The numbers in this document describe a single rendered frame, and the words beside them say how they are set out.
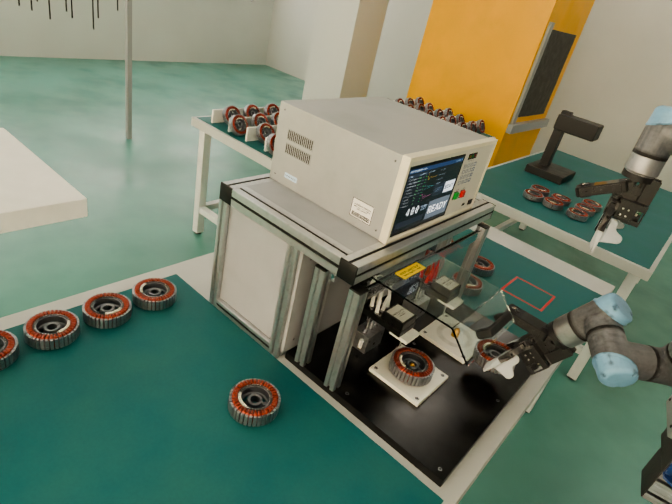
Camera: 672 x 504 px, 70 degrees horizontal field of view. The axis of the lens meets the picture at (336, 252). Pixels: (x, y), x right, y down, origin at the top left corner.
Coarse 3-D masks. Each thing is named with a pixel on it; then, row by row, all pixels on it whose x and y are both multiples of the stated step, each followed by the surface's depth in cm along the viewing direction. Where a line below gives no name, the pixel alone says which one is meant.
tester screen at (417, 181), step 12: (420, 168) 102; (432, 168) 107; (444, 168) 112; (456, 168) 117; (408, 180) 101; (420, 180) 105; (432, 180) 110; (444, 180) 115; (408, 192) 104; (420, 192) 108; (432, 192) 113; (444, 192) 118; (408, 204) 106; (432, 216) 120
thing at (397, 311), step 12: (372, 312) 122; (384, 312) 119; (396, 312) 120; (408, 312) 121; (372, 324) 127; (384, 324) 120; (396, 324) 118; (408, 324) 119; (396, 336) 119; (408, 336) 119
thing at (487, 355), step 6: (492, 348) 130; (498, 348) 130; (504, 348) 129; (510, 348) 128; (480, 354) 125; (486, 354) 125; (492, 354) 128; (498, 354) 127; (474, 360) 126; (480, 360) 124; (486, 360) 123; (480, 366) 125; (492, 372) 123; (498, 372) 123
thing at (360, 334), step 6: (378, 324) 130; (360, 330) 126; (372, 330) 127; (378, 330) 128; (360, 336) 126; (366, 336) 125; (372, 336) 125; (378, 336) 129; (354, 342) 128; (366, 342) 125; (372, 342) 127; (378, 342) 131; (366, 348) 126
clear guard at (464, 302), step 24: (408, 264) 112; (432, 264) 115; (408, 288) 103; (432, 288) 105; (456, 288) 107; (480, 288) 109; (432, 312) 97; (456, 312) 99; (480, 312) 102; (456, 336) 94
